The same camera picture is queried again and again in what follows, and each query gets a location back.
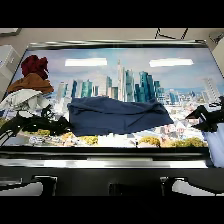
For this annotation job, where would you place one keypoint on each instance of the dark red garment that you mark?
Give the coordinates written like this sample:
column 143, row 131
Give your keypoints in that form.
column 33, row 66

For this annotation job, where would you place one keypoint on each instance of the navy blue garment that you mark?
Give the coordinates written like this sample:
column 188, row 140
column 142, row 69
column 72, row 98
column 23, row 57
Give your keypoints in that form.
column 116, row 116

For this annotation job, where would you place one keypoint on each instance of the white garment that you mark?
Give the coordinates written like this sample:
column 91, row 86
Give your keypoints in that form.
column 20, row 98

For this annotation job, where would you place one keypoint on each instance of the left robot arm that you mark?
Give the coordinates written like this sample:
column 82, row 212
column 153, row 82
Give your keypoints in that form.
column 23, row 124

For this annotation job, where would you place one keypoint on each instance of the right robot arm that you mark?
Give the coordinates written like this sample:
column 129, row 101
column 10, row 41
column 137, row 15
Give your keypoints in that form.
column 210, row 117

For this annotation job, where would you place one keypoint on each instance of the silver frame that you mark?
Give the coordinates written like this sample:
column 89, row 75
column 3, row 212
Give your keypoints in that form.
column 110, row 163

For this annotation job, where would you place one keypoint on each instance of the brown garment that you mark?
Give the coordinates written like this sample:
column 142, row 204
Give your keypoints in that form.
column 30, row 84

